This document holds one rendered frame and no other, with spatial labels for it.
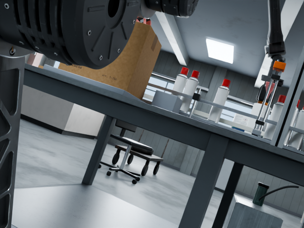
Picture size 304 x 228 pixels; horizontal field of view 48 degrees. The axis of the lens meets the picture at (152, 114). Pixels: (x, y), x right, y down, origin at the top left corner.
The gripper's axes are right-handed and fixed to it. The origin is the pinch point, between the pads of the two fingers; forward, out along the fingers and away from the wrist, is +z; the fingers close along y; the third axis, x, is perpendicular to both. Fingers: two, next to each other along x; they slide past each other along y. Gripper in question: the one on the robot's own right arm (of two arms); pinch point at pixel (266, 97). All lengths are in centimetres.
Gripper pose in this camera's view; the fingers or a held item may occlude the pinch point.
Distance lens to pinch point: 168.4
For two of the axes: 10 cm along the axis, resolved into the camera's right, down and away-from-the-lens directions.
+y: -9.0, -3.0, 3.2
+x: -2.9, -1.3, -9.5
